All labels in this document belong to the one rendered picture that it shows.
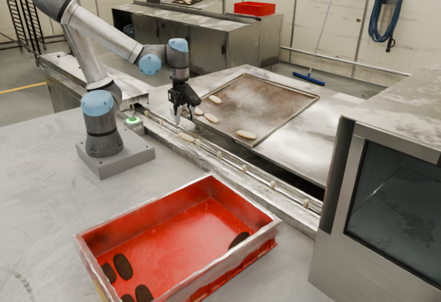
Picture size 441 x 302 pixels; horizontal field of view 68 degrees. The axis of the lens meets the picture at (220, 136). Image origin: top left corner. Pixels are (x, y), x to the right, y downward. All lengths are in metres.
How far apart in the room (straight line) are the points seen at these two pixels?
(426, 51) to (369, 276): 4.08
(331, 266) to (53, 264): 0.74
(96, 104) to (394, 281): 1.06
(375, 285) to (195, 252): 0.47
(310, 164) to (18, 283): 0.98
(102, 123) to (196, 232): 0.56
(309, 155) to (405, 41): 3.62
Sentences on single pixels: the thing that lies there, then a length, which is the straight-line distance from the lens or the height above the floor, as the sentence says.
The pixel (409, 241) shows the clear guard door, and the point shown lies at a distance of 0.74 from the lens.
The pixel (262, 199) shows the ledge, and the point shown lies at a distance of 1.13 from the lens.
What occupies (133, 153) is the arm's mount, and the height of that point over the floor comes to 0.88.
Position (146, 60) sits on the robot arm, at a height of 1.26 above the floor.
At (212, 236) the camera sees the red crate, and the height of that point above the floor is 0.82.
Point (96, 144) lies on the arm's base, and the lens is 1.36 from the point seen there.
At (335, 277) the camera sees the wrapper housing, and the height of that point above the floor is 0.90.
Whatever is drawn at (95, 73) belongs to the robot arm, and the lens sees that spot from 1.42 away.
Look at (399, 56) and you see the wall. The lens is 4.84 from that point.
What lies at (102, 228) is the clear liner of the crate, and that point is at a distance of 0.99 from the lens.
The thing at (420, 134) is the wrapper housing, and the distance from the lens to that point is 0.66.
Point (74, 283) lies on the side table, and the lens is 1.02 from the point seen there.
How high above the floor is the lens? 1.57
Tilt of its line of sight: 29 degrees down
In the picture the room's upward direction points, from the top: straight up
